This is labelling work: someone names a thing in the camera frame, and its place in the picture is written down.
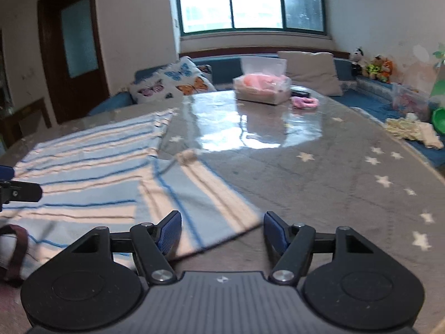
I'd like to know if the blue striped knit sweater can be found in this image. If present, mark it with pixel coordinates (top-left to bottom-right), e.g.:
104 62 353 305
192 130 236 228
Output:
1 109 262 277

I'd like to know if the dark wooden cabinet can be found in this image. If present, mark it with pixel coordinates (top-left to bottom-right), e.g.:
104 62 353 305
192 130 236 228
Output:
1 98 52 149

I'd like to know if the pink hair scrunchie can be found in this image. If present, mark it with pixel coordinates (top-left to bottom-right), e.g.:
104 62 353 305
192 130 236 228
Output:
290 97 319 110

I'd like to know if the black small object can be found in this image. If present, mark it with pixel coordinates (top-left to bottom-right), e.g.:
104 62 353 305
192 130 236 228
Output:
291 90 311 98

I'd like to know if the butterfly print pillow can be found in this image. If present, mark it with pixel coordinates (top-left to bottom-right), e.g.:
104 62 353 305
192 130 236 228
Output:
129 57 216 104

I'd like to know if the cream cloth pile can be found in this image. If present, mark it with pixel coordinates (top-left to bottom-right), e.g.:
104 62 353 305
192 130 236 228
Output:
384 113 444 149

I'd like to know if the clear tissue box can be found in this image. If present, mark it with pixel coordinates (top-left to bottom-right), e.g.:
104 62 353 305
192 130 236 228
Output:
233 56 292 105

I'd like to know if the blue sofa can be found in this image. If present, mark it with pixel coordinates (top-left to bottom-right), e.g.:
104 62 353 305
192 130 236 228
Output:
88 52 444 169

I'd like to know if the beige plain pillow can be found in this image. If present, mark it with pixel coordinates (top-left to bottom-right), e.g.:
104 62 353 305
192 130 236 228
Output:
278 51 343 97

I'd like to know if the dark wooden door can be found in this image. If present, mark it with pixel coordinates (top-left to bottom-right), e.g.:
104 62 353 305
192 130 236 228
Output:
37 0 109 124

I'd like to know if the clear plastic storage box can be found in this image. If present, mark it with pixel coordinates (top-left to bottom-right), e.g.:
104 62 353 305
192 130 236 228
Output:
391 83 431 121

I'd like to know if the green plastic basin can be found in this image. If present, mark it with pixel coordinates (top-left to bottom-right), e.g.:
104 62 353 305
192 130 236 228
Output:
431 108 445 135

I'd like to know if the stuffed toys pile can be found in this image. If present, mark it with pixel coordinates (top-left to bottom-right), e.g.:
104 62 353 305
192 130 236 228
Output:
349 48 394 84

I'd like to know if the green framed window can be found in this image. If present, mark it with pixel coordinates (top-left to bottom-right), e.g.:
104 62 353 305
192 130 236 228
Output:
177 0 327 35

